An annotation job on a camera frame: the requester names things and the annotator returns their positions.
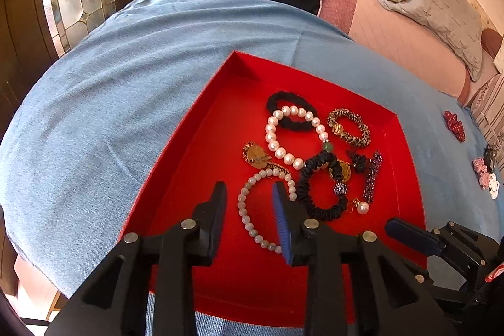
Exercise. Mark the red cardboard box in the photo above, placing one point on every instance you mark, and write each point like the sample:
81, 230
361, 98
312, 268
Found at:
220, 115

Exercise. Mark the plaid scrunchie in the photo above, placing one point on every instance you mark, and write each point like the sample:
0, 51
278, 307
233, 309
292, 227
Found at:
480, 167

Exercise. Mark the blue blanket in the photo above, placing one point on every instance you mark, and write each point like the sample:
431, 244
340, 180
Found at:
118, 84

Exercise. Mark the black scrunchie with beaded ball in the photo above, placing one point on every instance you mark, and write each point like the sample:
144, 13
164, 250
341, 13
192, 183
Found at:
303, 186

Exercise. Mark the pearl earring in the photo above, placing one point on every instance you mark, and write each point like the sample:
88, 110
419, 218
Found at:
363, 207

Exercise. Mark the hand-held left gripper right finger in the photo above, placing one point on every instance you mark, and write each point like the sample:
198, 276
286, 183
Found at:
282, 222

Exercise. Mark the pink quilted bed sheet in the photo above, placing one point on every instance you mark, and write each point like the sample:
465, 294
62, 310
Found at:
386, 40

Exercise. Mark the floral striped cushion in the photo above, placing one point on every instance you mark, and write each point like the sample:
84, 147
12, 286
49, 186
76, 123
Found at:
492, 111

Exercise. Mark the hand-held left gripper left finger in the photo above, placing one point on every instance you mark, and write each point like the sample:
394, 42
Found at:
216, 218

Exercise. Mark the leopard print scrunchie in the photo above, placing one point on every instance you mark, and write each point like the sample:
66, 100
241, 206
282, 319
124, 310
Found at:
360, 135

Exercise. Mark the red polka dot scrunchie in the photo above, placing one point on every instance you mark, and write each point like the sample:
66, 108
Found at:
454, 125

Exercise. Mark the purple sparkly hair clip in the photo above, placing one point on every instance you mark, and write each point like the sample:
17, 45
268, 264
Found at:
372, 178

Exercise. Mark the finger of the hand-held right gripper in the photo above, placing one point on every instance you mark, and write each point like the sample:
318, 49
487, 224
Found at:
464, 296
409, 235

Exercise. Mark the white spotted hair bow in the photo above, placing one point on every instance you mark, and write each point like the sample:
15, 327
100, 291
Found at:
494, 188

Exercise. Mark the grey pillow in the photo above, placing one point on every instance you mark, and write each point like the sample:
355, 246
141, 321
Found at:
445, 13

